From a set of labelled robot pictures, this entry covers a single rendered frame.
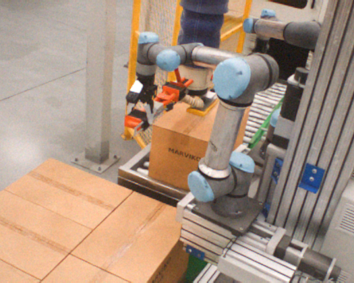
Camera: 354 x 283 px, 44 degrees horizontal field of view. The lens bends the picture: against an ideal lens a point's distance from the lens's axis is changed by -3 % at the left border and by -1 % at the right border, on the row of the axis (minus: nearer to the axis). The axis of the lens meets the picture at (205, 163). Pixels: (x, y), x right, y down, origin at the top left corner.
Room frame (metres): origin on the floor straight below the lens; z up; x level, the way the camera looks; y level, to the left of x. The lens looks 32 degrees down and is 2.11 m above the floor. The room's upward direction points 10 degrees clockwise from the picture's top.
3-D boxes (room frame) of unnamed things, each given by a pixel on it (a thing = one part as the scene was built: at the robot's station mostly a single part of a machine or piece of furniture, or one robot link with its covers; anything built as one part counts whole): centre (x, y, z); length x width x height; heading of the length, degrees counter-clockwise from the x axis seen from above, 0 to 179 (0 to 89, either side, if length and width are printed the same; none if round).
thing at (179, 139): (2.37, 0.05, 0.75); 0.60 x 0.40 x 0.40; 166
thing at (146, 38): (1.61, 0.29, 1.55); 0.09 x 0.08 x 0.11; 47
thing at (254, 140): (3.43, -0.55, 0.60); 1.60 x 0.10 x 0.09; 162
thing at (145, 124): (1.64, 0.24, 1.24); 0.31 x 0.03 x 0.05; 165
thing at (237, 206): (1.41, -0.12, 1.09); 0.15 x 0.15 x 0.10
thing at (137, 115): (1.61, 0.31, 1.24); 0.08 x 0.07 x 0.05; 165
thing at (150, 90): (1.62, 0.29, 1.39); 0.09 x 0.08 x 0.12; 164
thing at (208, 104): (2.16, 0.05, 1.14); 0.34 x 0.10 x 0.05; 165
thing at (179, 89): (1.94, 0.21, 1.24); 0.10 x 0.08 x 0.06; 75
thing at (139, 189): (2.06, 0.17, 0.48); 0.70 x 0.03 x 0.15; 72
